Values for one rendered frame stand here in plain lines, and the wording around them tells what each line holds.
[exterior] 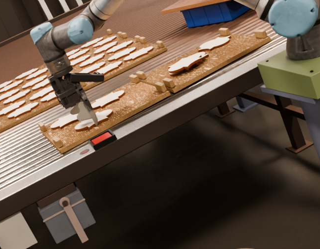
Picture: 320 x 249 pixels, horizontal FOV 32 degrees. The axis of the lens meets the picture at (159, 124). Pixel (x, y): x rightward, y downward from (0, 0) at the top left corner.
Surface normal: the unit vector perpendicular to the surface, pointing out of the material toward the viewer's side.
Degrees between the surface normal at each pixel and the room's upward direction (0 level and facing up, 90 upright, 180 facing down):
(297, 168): 0
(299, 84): 90
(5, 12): 90
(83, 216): 90
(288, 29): 94
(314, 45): 74
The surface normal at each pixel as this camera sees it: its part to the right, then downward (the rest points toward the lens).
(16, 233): 0.32, 0.21
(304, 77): -0.85, 0.47
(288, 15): -0.20, 0.51
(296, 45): -0.78, 0.18
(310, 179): -0.38, -0.87
